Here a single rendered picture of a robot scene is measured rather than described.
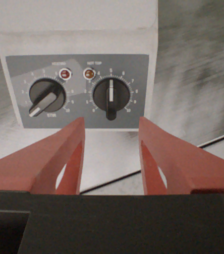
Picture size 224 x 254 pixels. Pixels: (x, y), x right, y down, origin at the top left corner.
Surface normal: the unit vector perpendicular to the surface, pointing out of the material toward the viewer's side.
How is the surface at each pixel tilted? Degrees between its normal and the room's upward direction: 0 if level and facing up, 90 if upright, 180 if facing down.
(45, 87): 30
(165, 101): 0
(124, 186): 0
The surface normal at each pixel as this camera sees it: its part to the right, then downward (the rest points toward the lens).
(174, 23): 0.00, 0.09
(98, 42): 0.00, 0.58
